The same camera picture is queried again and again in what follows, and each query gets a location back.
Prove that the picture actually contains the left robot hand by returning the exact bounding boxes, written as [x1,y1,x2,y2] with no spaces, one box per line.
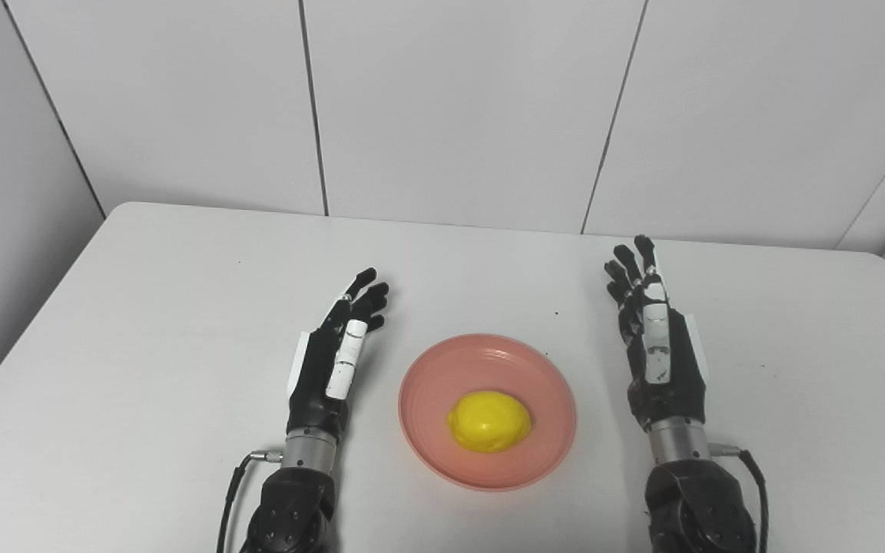
[287,267,390,439]

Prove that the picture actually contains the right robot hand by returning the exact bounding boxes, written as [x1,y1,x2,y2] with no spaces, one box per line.
[604,234,712,435]

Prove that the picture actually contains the pink plate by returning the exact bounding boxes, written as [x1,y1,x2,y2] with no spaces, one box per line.
[398,333,578,492]

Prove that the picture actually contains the yellow lemon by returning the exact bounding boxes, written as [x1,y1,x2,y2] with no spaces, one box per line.
[446,390,533,454]

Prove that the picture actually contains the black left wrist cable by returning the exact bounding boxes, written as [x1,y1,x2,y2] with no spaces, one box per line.
[216,450,283,553]

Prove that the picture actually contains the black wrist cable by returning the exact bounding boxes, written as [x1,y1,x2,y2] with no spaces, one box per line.
[710,443,771,553]
[216,450,283,553]

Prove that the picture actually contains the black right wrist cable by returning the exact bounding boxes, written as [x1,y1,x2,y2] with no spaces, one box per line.
[710,443,771,553]

